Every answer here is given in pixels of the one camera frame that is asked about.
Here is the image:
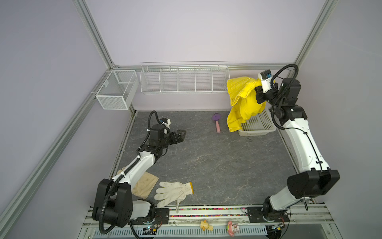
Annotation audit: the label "long white wire rack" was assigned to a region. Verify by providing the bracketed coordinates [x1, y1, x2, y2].
[140, 61, 230, 94]

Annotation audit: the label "yellow duck toy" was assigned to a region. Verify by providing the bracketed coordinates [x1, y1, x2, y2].
[200, 220, 213, 231]

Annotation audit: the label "small white mesh wire box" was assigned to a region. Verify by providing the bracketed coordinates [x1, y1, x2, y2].
[95, 70, 139, 110]

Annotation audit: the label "aluminium frame bar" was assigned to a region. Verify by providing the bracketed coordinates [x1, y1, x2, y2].
[113, 61, 288, 72]
[1, 69, 112, 239]

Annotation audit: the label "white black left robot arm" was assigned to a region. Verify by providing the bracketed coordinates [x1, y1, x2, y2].
[92, 111, 187, 235]

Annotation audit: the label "aluminium frame corner post right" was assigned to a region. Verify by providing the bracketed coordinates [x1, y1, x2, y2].
[294, 0, 338, 68]

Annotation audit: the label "aluminium frame corner post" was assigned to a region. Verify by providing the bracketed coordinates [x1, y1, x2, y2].
[73, 0, 115, 69]
[294, 0, 338, 68]

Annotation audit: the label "aluminium frame left side bar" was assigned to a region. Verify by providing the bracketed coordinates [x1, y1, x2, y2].
[1, 69, 112, 239]

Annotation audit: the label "white plastic perforated basket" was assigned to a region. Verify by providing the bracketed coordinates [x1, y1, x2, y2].
[238, 108, 277, 136]

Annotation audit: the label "yellow trousers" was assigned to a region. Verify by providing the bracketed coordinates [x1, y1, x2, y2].
[227, 77, 266, 132]

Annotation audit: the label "aluminium frame corner post left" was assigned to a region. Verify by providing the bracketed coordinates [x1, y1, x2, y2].
[73, 0, 115, 69]

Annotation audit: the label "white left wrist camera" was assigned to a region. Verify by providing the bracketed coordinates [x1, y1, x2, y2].
[160, 118, 171, 127]

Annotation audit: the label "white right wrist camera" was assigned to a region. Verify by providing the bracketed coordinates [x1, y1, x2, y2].
[258, 69, 275, 94]

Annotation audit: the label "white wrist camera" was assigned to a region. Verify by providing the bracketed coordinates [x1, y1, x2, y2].
[258, 69, 275, 94]
[160, 118, 171, 127]

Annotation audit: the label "purple pink hair brush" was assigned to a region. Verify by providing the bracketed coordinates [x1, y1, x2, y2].
[212, 113, 221, 133]

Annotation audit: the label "pink white plush toy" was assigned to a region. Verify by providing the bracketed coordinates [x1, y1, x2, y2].
[226, 221, 240, 237]

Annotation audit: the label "white knitted work glove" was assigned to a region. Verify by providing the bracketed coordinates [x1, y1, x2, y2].
[154, 182, 194, 214]

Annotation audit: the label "aluminium front mounting rail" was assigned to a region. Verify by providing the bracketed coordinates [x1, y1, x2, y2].
[78, 201, 343, 239]

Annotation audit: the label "beige leather work glove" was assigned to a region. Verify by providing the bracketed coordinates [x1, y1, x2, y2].
[131, 172, 159, 199]

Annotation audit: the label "aluminium frame back top bar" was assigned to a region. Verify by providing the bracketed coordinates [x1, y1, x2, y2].
[113, 61, 288, 72]

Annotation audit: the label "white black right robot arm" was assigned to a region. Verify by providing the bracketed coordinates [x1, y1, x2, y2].
[254, 64, 340, 222]

